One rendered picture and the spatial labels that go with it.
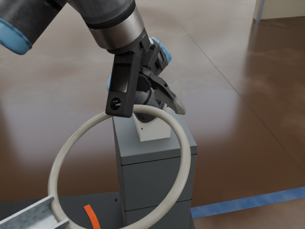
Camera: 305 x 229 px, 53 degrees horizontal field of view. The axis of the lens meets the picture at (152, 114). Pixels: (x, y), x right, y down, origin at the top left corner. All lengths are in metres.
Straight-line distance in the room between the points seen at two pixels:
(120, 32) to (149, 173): 1.21
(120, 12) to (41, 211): 0.73
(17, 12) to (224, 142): 2.58
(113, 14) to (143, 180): 1.27
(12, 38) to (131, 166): 1.12
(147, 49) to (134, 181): 1.14
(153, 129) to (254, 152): 1.54
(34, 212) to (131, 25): 0.71
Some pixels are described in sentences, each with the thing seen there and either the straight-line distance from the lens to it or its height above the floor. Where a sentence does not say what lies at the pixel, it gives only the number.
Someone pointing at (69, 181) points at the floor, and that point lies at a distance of 2.65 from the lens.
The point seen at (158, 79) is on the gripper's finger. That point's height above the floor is 1.61.
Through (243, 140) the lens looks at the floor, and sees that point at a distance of 3.05.
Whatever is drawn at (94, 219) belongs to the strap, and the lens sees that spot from 2.34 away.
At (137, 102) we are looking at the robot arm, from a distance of 1.50.
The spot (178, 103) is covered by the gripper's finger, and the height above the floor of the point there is 1.56.
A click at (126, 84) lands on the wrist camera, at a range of 0.54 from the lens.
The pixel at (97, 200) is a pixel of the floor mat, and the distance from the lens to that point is 2.45.
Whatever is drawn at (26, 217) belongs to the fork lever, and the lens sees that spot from 1.05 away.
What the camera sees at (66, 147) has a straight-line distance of 1.15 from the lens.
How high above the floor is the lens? 1.90
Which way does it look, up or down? 36 degrees down
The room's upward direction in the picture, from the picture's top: straight up
